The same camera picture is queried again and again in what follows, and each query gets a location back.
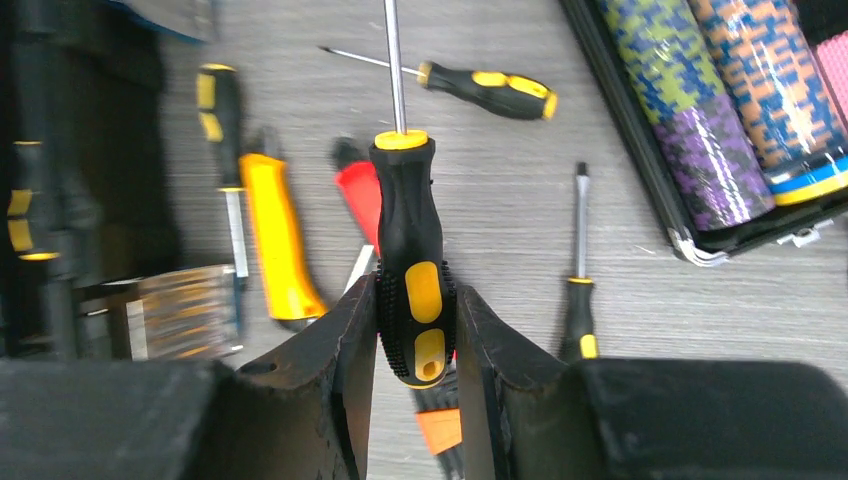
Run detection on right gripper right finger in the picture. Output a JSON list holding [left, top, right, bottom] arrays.
[[457, 287, 847, 479]]

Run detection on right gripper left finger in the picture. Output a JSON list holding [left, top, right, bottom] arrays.
[[1, 275, 376, 479]]

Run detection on yellow utility knife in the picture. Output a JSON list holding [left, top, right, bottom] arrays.
[[239, 153, 328, 331]]

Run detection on short stubby screwdriver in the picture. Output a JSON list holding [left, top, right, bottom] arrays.
[[321, 45, 558, 131]]

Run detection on black plastic toolbox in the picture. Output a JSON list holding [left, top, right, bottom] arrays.
[[1, 1, 240, 360]]

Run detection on small black screwdriver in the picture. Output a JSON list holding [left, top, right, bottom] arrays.
[[344, 244, 376, 292]]

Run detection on orange black brush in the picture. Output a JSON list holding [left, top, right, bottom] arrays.
[[411, 369, 465, 480]]

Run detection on black poker chip case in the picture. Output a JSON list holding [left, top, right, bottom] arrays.
[[560, 1, 847, 267]]

